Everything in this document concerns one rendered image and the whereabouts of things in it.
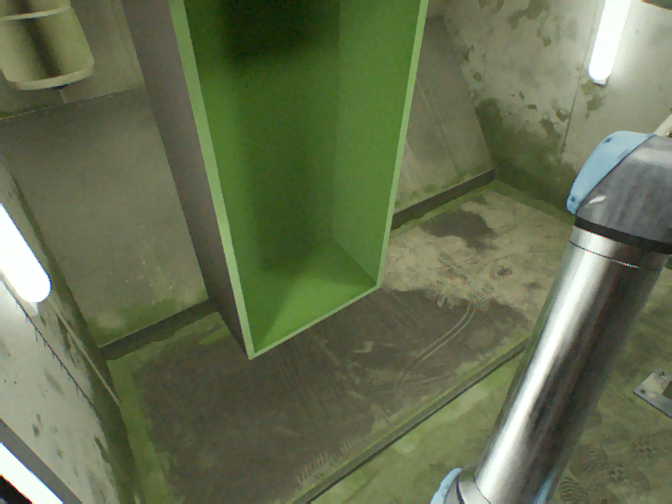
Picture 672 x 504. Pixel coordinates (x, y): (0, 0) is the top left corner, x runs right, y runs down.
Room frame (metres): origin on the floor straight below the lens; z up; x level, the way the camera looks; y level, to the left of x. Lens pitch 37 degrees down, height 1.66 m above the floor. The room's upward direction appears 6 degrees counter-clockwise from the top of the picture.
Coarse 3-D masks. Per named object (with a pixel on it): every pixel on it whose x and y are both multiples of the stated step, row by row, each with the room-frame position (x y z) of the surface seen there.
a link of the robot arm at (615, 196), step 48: (624, 144) 0.47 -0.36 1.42; (576, 192) 0.47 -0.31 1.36; (624, 192) 0.43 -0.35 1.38; (576, 240) 0.45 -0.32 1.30; (624, 240) 0.40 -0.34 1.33; (576, 288) 0.40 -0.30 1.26; (624, 288) 0.38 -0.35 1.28; (576, 336) 0.37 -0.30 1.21; (624, 336) 0.36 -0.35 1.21; (528, 384) 0.36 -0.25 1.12; (576, 384) 0.33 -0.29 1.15; (528, 432) 0.32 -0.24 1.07; (576, 432) 0.31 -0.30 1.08; (480, 480) 0.32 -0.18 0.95; (528, 480) 0.28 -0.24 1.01
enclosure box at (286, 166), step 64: (128, 0) 1.07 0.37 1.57; (192, 0) 1.22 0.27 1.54; (256, 0) 1.31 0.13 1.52; (320, 0) 1.42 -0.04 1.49; (384, 0) 1.28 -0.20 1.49; (192, 64) 0.85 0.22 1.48; (256, 64) 1.33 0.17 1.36; (320, 64) 1.45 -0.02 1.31; (384, 64) 1.29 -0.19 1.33; (192, 128) 0.89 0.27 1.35; (256, 128) 1.35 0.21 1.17; (320, 128) 1.49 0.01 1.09; (384, 128) 1.29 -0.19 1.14; (192, 192) 1.05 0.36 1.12; (256, 192) 1.38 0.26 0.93; (320, 192) 1.54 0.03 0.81; (384, 192) 1.30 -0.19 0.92; (256, 256) 1.42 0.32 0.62; (320, 256) 1.51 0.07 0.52; (384, 256) 1.30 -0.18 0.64; (256, 320) 1.19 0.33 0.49; (320, 320) 1.18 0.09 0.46
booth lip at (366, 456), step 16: (528, 336) 1.34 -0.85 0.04; (512, 352) 1.26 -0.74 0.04; (496, 368) 1.20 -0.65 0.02; (464, 384) 1.12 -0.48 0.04; (448, 400) 1.05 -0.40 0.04; (416, 416) 1.00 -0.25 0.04; (400, 432) 0.94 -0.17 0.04; (384, 448) 0.89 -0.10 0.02; (352, 464) 0.83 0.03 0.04; (336, 480) 0.78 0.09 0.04; (304, 496) 0.73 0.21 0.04
